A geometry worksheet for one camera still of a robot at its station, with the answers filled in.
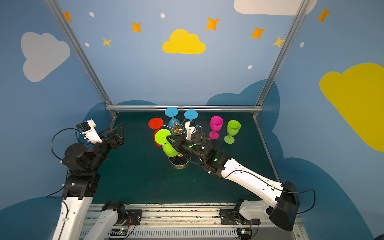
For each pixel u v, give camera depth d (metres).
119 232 0.73
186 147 0.58
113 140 0.56
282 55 0.86
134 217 0.75
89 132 0.52
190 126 0.64
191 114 0.80
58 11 0.70
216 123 0.98
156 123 0.75
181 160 0.93
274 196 0.41
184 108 1.49
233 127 0.98
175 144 0.57
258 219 0.73
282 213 0.38
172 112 0.81
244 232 0.73
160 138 0.66
